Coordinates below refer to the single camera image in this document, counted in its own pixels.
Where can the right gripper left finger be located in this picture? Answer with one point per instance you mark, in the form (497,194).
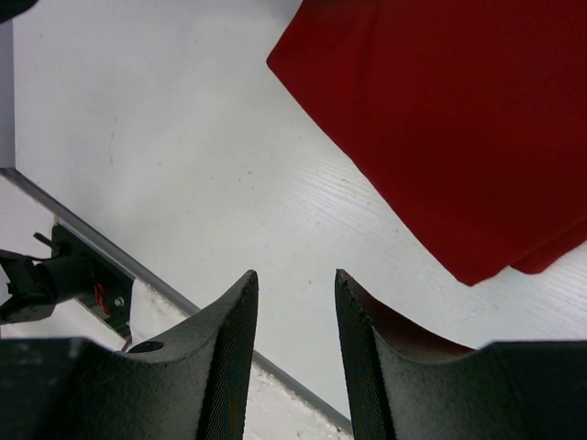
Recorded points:
(189,382)

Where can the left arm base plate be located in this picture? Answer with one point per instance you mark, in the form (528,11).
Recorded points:
(81,273)

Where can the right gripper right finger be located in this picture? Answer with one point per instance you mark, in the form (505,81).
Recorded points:
(405,382)

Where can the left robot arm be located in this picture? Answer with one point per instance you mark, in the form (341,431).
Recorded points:
(35,286)

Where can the dark red t shirt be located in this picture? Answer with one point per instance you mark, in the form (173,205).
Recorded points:
(467,117)

